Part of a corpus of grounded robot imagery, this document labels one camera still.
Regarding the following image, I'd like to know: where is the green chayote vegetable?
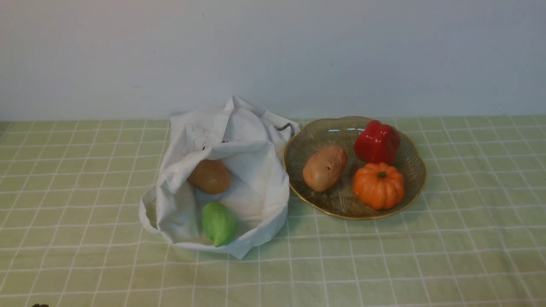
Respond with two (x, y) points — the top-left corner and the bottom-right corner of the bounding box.
(201, 201), (238, 247)

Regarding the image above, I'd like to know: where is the white cloth bag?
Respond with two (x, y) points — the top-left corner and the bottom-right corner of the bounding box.
(139, 96), (300, 259)

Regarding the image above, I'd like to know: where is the red bell pepper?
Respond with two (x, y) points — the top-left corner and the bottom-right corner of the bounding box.
(353, 120), (401, 165)

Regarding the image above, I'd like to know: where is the brown potato in basket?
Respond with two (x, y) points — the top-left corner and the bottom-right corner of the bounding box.
(302, 145), (348, 192)

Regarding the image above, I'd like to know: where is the green checkered tablecloth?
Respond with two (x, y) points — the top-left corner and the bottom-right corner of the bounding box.
(0, 115), (546, 307)

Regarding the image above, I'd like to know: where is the brown potato in bag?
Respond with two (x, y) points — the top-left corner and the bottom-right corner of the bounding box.
(187, 159), (231, 195)

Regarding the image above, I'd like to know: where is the small orange pumpkin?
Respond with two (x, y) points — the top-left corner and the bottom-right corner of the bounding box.
(352, 163), (405, 210)

